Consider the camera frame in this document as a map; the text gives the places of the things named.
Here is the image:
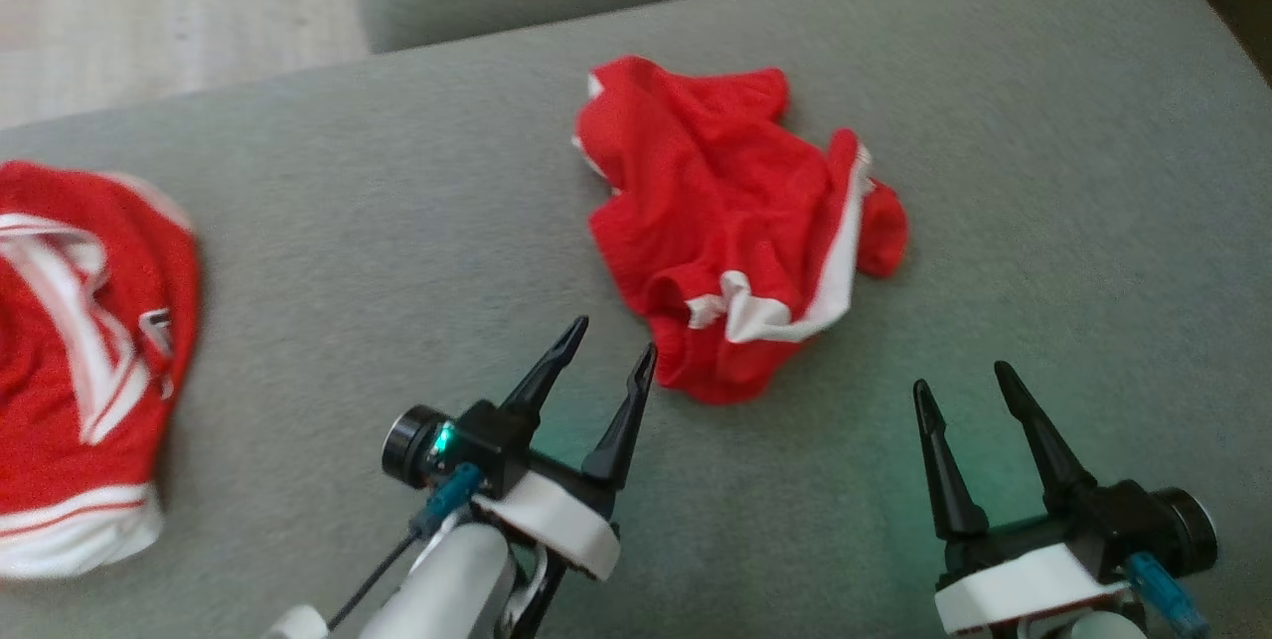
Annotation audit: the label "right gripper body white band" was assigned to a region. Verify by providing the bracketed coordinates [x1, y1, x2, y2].
[933, 488, 1136, 637]

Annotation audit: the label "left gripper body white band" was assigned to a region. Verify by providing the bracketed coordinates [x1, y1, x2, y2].
[474, 450, 623, 581]

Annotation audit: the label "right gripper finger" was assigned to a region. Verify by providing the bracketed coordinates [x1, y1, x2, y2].
[994, 360, 1100, 513]
[912, 379, 991, 542]

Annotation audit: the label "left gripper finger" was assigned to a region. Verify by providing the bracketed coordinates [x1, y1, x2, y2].
[497, 315, 590, 433]
[580, 342, 659, 494]

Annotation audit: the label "red shorts with white trim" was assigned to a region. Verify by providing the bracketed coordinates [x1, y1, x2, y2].
[572, 55, 910, 406]

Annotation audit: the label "red white sports jersey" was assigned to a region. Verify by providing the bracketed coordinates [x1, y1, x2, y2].
[0, 160, 202, 580]

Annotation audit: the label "grey fabric sofa seat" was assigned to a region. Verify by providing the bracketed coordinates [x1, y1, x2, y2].
[0, 0, 1272, 639]

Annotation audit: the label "blue left camera connector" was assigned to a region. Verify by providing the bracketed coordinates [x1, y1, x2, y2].
[410, 463, 485, 538]

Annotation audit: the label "blue camera connector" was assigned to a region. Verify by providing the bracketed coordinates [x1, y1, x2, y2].
[1127, 551, 1211, 639]
[410, 463, 485, 538]

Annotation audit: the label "blue right camera connector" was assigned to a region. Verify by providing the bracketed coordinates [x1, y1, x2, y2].
[1127, 551, 1211, 639]

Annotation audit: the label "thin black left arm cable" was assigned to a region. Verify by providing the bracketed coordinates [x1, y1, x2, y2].
[326, 532, 422, 632]

